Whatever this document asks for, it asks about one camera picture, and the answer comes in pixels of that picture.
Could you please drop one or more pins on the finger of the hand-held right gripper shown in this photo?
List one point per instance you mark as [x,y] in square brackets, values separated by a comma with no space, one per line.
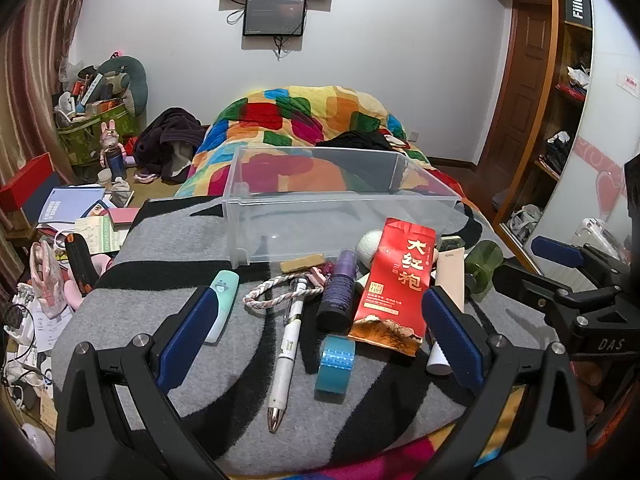
[530,285]
[557,254]

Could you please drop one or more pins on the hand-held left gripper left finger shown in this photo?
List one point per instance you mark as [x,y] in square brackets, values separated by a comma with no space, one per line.
[185,335]

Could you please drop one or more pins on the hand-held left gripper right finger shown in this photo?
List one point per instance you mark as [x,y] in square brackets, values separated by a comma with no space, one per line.
[455,340]

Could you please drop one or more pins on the mint green tube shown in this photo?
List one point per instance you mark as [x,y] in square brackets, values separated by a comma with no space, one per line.
[222,305]

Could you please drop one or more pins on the green translucent jar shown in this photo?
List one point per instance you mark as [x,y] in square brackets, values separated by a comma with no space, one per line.
[482,265]

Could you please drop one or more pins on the cream cosmetic tube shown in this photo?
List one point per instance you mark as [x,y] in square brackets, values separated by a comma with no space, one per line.
[450,272]

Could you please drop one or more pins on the red tea packet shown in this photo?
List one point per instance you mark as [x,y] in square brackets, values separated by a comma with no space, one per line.
[395,280]

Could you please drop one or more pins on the white pen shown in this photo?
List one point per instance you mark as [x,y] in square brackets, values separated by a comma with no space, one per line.
[287,345]

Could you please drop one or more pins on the purple bottle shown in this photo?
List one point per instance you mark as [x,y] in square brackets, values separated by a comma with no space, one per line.
[337,290]

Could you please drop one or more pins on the tan rectangular block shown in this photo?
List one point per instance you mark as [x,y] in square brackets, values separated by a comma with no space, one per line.
[302,263]

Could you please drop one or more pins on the clear plastic storage bin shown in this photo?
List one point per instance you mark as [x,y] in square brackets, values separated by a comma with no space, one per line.
[300,220]

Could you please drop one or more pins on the person's right hand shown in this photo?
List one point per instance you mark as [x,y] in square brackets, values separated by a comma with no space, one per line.
[590,385]

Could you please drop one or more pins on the white shoes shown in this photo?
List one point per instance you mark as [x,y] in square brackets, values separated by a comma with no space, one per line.
[524,221]

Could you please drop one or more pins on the grey black striped blanket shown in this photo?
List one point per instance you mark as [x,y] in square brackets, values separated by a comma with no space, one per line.
[150,270]

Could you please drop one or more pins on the black white clothes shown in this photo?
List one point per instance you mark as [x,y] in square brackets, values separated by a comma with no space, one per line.
[557,150]

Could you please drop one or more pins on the pink curved massager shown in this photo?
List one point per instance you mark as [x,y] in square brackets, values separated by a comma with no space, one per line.
[80,300]

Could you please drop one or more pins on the blue tape roll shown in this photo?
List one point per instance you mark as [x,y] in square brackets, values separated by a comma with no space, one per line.
[335,365]

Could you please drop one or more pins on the black orange tool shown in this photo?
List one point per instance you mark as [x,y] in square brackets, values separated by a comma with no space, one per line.
[82,265]

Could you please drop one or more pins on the green white booklet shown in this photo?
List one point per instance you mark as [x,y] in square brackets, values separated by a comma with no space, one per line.
[100,235]

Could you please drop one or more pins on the pink book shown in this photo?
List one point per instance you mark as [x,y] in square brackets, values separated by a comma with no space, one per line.
[124,215]

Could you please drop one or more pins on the white wardrobe sliding door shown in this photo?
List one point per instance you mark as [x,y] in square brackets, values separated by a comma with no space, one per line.
[605,125]

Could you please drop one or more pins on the loose white papers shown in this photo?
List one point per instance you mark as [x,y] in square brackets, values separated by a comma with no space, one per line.
[47,325]

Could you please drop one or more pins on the wooden shelf unit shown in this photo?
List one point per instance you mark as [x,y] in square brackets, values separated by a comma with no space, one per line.
[560,110]

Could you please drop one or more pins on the tablet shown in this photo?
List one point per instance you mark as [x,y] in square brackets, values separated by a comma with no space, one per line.
[121,197]

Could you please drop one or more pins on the pink clear pouch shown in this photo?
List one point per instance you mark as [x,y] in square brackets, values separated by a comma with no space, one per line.
[46,272]

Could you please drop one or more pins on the red folded item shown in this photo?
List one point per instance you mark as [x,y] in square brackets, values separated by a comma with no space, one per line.
[570,92]

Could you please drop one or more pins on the pink slippers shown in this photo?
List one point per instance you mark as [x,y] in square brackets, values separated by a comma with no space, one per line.
[144,176]

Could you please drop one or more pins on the wooden door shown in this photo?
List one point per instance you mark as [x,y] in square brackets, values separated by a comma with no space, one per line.
[520,85]

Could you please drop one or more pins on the blue book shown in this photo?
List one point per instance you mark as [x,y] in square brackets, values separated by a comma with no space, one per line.
[67,205]

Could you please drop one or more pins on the white crumpled item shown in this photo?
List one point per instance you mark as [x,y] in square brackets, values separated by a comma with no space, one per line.
[579,75]

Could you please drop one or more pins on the dark clothes pile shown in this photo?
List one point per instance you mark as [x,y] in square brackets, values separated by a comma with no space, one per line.
[170,135]

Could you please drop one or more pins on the pink rabbit toy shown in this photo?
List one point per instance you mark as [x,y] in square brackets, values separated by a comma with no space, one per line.
[111,145]

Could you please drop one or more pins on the green storage box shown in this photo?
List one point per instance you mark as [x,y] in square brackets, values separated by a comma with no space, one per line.
[82,140]

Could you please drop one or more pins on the black garment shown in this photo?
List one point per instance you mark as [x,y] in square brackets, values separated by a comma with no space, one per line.
[360,141]

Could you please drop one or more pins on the red box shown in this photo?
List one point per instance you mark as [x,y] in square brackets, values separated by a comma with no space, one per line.
[27,180]

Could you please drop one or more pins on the colourful patchwork quilt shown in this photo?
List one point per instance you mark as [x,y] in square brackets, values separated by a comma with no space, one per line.
[300,115]

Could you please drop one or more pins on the black box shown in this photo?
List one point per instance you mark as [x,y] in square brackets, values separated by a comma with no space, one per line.
[578,2]

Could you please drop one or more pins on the grey neck pillow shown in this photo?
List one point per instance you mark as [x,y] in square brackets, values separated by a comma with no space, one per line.
[135,80]

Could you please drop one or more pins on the striped curtain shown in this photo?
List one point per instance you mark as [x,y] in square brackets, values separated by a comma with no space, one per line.
[30,70]

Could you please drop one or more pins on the small wall monitor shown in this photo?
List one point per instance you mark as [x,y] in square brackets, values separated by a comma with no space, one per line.
[275,16]

